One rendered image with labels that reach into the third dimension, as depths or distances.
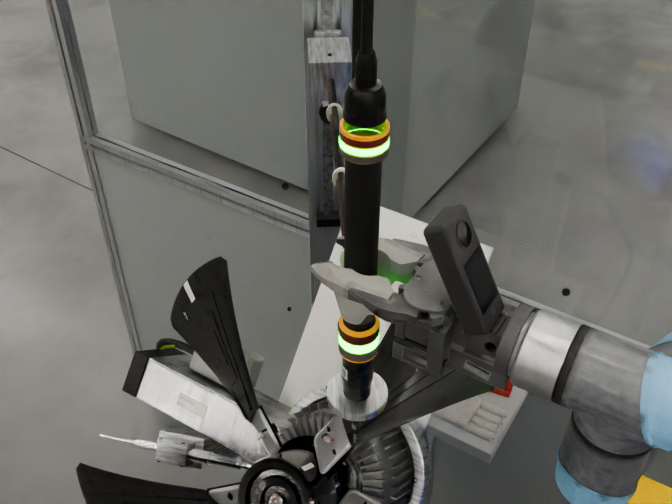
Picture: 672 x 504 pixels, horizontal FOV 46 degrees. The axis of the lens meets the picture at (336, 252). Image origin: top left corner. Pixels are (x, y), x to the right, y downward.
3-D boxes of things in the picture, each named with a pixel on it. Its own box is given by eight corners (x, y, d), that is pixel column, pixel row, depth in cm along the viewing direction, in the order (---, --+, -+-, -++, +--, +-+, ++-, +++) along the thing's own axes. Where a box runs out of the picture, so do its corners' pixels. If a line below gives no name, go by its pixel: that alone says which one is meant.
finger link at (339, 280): (301, 319, 79) (389, 343, 77) (300, 276, 75) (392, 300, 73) (313, 299, 81) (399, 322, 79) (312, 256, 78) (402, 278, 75)
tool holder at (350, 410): (324, 362, 95) (323, 304, 89) (382, 359, 95) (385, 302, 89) (327, 423, 88) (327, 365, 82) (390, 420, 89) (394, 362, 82)
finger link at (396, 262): (336, 274, 84) (404, 315, 80) (336, 231, 80) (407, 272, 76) (355, 260, 86) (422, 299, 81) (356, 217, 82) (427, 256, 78)
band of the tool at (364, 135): (337, 140, 71) (337, 112, 69) (385, 139, 71) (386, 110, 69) (340, 168, 67) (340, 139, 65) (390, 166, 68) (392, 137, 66)
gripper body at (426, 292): (384, 355, 78) (498, 406, 73) (387, 292, 72) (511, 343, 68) (419, 308, 83) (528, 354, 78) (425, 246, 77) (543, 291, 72)
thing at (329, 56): (307, 75, 139) (306, 30, 133) (347, 74, 139) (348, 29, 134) (309, 105, 131) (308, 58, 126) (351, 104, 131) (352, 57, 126)
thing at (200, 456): (282, 478, 123) (104, 440, 137) (283, 464, 123) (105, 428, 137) (275, 481, 121) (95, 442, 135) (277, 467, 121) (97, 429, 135)
